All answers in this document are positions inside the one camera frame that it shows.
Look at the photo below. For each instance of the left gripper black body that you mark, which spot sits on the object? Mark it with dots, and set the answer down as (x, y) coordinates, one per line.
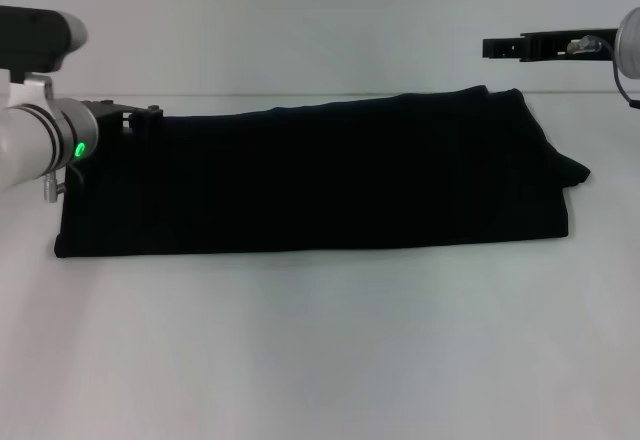
(112, 112)

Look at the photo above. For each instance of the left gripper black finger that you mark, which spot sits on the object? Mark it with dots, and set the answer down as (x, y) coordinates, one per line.
(147, 119)

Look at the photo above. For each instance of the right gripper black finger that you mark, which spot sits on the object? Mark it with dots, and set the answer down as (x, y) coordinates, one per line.
(500, 49)

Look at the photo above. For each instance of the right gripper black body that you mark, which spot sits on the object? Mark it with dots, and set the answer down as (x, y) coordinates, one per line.
(545, 46)

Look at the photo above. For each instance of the black shirt with FREE print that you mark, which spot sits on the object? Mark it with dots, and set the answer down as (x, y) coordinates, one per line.
(320, 185)

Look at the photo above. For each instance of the right robot arm silver white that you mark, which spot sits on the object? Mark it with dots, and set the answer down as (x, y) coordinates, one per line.
(631, 40)

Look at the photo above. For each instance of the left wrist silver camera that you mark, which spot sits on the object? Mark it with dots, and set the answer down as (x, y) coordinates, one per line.
(30, 35)

